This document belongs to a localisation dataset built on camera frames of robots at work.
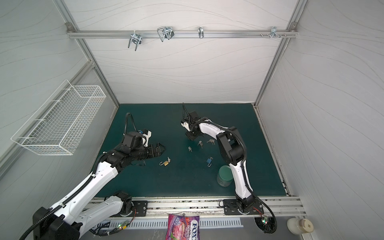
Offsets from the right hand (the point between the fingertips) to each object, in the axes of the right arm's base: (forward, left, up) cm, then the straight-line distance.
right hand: (192, 131), depth 101 cm
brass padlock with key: (-23, +15, -1) cm, 27 cm away
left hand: (-20, +14, +14) cm, 29 cm away
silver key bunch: (-6, -14, -2) cm, 15 cm away
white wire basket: (-19, +60, +31) cm, 70 cm away
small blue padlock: (-19, -12, -3) cm, 23 cm away
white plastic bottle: (-50, -49, +3) cm, 70 cm away
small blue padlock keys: (-12, +1, -2) cm, 12 cm away
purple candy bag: (-53, +1, 0) cm, 53 cm away
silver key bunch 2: (-8, -6, -3) cm, 10 cm away
